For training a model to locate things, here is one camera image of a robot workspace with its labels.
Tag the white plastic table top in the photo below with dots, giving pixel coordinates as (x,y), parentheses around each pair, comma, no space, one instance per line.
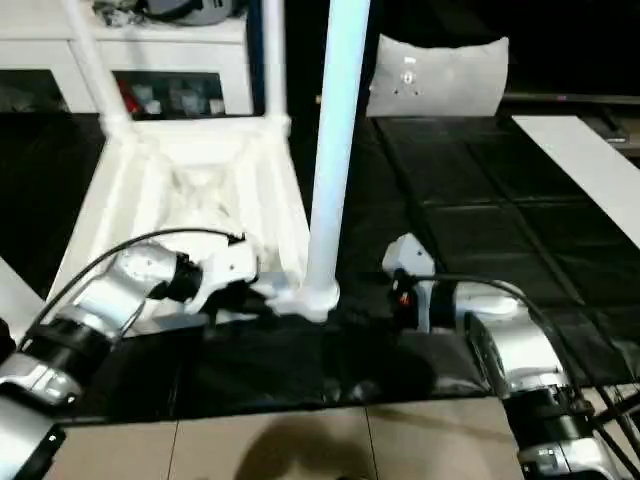
(200,175)

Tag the black floor mat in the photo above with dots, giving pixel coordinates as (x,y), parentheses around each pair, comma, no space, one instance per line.
(475,200)

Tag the white glass-door cabinet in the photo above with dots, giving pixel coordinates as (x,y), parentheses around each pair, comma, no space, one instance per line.
(175,60)

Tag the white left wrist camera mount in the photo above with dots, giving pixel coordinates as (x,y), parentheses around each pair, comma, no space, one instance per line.
(230,265)

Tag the white flat panel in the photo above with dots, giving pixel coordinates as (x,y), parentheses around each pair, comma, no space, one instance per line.
(580,165)

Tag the white plastic table leg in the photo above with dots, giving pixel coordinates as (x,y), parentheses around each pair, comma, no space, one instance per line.
(340,150)
(97,75)
(17,295)
(275,65)

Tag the black metal stand leg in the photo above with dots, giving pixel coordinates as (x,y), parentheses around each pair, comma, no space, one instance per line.
(615,410)

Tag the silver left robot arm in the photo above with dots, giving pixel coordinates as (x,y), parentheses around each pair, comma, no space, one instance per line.
(100,300)

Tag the grey printed cushion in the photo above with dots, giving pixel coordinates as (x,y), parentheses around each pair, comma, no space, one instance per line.
(440,75)

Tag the grey round bag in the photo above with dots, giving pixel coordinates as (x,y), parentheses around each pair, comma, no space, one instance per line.
(195,10)

